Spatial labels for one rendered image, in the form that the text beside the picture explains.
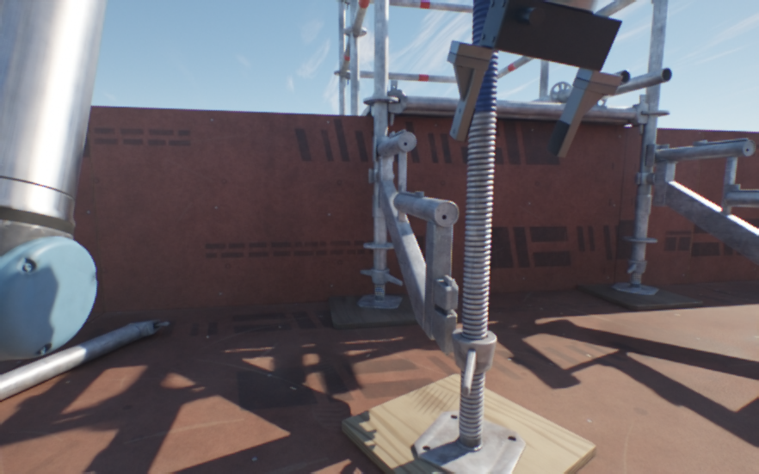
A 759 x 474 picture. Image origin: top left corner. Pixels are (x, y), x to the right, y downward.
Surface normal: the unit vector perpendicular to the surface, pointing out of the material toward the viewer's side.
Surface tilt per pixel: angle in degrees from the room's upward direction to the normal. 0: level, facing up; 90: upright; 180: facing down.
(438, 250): 91
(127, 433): 0
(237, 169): 90
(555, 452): 0
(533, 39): 114
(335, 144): 90
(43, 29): 76
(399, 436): 0
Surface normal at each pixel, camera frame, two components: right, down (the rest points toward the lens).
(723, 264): 0.18, 0.13
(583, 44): 0.11, 0.51
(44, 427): 0.00, -0.99
